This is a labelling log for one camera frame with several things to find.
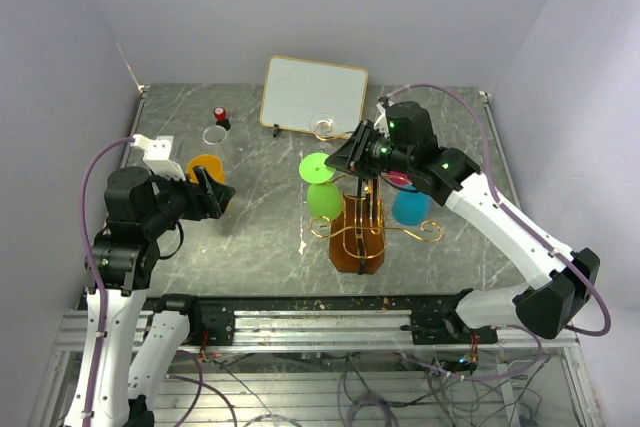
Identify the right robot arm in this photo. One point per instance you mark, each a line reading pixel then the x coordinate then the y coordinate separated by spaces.
pixel 557 279

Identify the aluminium frame rail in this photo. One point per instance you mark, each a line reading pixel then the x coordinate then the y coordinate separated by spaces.
pixel 297 331

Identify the clear wine glass back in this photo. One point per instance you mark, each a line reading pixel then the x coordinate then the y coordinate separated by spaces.
pixel 327 132

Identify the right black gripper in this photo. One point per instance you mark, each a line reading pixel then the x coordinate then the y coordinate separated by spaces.
pixel 351 157

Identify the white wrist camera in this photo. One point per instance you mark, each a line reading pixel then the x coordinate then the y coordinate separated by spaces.
pixel 381 123
pixel 158 156

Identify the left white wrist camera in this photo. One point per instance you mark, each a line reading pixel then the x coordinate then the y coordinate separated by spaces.
pixel 158 156

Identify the green wine glass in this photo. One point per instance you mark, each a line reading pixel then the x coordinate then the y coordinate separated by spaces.
pixel 324 198

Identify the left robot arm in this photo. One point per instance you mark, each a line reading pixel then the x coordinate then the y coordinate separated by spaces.
pixel 118 382

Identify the pink wine glass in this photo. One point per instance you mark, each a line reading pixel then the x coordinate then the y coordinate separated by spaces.
pixel 397 179

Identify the orange wine glass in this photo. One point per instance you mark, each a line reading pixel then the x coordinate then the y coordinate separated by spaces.
pixel 213 165

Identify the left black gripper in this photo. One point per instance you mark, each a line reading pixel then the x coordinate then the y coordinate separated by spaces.
pixel 210 200

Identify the clear wine glass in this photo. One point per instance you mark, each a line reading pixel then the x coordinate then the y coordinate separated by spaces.
pixel 214 138
pixel 327 132

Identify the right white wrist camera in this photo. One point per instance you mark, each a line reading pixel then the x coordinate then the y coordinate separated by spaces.
pixel 381 123

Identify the gold framed whiteboard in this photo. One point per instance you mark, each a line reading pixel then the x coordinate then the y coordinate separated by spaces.
pixel 300 94

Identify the gold wire glass rack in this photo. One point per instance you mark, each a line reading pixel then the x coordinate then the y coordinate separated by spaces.
pixel 357 238

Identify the clear wine glass front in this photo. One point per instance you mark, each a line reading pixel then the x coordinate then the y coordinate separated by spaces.
pixel 214 138

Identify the red black stamp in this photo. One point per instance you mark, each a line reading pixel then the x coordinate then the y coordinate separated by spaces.
pixel 222 118

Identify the blue wine glass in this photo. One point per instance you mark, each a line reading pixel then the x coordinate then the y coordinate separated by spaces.
pixel 411 207

